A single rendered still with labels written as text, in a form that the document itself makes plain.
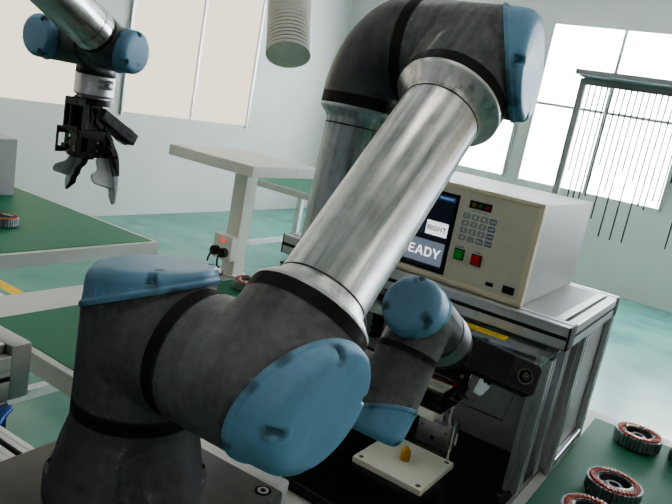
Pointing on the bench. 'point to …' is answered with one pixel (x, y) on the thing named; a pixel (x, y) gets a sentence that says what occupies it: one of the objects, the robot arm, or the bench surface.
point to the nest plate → (379, 464)
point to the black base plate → (338, 473)
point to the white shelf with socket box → (244, 181)
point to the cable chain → (376, 326)
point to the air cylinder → (435, 432)
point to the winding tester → (509, 240)
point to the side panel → (578, 394)
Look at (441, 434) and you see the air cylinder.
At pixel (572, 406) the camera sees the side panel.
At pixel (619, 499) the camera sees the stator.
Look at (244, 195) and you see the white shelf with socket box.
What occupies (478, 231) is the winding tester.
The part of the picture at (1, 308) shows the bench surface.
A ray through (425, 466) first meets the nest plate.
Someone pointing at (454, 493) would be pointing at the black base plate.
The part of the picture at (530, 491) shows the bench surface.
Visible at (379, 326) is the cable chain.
